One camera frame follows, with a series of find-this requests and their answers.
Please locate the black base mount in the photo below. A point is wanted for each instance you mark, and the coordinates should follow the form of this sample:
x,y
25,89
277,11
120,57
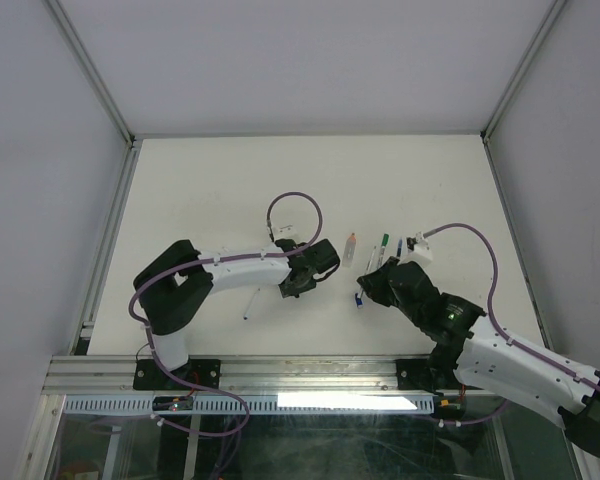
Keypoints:
x,y
149,377
420,374

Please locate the slotted cable duct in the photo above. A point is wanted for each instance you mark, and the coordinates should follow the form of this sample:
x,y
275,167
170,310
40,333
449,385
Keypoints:
x,y
286,403

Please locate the orange tip clear marker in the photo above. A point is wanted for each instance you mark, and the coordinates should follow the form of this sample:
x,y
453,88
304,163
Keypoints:
x,y
349,251

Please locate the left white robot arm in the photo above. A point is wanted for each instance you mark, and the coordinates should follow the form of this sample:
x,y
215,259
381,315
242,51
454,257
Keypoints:
x,y
172,288

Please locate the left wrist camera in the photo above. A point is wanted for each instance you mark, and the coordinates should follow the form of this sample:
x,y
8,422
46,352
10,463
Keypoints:
x,y
283,232

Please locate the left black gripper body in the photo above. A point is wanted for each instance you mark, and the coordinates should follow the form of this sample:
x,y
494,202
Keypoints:
x,y
290,291

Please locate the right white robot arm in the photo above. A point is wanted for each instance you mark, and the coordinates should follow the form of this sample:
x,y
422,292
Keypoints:
x,y
470,350

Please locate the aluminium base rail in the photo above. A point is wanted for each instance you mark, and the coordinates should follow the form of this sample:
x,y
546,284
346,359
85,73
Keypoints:
x,y
240,375

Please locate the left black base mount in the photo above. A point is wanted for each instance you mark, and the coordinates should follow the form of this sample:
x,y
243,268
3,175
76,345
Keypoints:
x,y
149,377

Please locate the white pen blue tip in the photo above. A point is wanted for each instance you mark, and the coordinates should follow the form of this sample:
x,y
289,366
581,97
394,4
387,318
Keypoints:
x,y
249,309

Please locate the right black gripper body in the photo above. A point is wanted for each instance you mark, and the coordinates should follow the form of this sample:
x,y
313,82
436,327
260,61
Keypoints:
x,y
381,292

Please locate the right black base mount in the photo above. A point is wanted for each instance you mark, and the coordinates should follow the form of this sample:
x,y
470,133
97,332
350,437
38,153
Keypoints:
x,y
420,374

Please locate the white marker green end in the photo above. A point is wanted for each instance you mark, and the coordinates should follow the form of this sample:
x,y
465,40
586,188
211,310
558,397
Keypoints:
x,y
368,269

